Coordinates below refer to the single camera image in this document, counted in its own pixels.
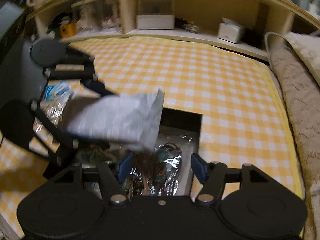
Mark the grey white pouch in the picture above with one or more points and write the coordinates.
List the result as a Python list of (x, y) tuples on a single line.
[(133, 120)]

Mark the small trinkets on shelf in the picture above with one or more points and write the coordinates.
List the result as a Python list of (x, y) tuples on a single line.
[(191, 28)]

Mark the yellow white checkered tablecloth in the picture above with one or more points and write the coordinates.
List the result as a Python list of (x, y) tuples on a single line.
[(243, 119)]

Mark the floral blue silk pouch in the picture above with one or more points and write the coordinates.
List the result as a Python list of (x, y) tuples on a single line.
[(95, 155)]

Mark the beige fuzzy blanket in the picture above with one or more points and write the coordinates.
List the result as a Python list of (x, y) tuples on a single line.
[(295, 63)]

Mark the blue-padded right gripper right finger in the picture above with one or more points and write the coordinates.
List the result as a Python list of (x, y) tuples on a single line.
[(211, 176)]

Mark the tan cord teal leaf necklace bag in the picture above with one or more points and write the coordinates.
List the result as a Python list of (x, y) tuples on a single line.
[(155, 173)]

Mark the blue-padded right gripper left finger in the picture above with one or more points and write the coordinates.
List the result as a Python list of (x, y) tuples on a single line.
[(110, 181)]

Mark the white open cardboard box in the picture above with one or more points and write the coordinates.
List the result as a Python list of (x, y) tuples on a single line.
[(155, 15)]

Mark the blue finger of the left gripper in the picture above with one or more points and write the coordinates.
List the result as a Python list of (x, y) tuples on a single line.
[(98, 87)]

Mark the white tissue box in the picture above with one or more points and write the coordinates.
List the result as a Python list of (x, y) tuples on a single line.
[(230, 31)]

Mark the wooden shelf unit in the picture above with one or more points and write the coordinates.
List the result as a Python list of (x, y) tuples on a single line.
[(103, 18)]

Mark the yellow box on shelf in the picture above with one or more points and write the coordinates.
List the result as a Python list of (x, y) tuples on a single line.
[(68, 30)]

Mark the black storage box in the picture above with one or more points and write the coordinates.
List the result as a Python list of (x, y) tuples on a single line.
[(181, 128)]

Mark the beige rope green bead bag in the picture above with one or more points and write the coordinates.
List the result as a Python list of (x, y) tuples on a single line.
[(47, 135)]

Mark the blue white medicine sachet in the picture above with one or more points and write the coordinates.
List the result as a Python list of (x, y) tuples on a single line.
[(60, 91)]

